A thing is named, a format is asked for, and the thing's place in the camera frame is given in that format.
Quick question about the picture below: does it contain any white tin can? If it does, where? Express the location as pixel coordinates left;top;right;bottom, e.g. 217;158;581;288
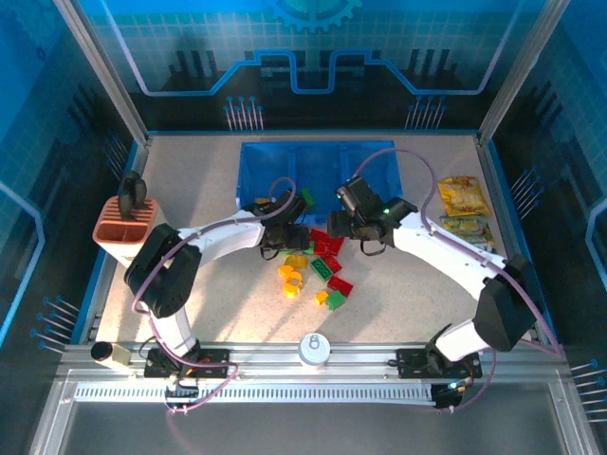
297;333;330;367

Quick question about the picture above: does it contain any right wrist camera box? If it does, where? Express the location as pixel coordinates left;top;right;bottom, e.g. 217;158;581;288
335;175;378;212

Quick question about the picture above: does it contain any green and yellow snack bag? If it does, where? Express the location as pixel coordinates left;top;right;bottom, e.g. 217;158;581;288
439;213;498;254

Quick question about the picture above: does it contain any aluminium frame rail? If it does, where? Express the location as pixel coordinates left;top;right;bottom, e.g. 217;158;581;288
61;341;570;380

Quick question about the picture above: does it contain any white slotted cable duct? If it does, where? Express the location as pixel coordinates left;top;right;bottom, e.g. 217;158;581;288
74;384;437;405

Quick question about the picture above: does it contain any aluminium frame post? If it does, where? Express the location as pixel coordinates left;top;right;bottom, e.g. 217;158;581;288
52;0;150;146
476;0;573;146

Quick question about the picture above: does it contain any terracotta and cream utensil holder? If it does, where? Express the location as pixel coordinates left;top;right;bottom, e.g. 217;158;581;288
92;196;167;267

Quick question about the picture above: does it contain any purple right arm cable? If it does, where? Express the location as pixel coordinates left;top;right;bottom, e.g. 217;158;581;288
350;149;565;413

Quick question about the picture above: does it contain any black electronics module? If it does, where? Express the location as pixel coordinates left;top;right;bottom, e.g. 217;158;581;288
164;375;201;399
432;381;469;410

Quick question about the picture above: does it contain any green studded lego brick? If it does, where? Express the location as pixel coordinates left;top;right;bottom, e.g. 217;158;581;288
309;259;334;284

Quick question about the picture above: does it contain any cream bottle with black cap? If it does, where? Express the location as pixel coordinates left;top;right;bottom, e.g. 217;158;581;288
90;341;132;369

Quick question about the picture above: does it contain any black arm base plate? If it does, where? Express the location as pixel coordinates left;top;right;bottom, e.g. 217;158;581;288
396;348;484;379
143;348;232;379

